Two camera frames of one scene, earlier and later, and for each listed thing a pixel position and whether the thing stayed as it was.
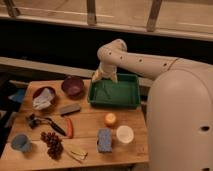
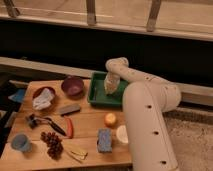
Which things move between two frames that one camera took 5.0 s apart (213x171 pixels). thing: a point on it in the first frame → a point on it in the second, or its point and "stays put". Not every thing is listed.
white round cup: (124, 134) stays put
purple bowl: (72, 87) stays put
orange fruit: (110, 119) stays put
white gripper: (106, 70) → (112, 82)
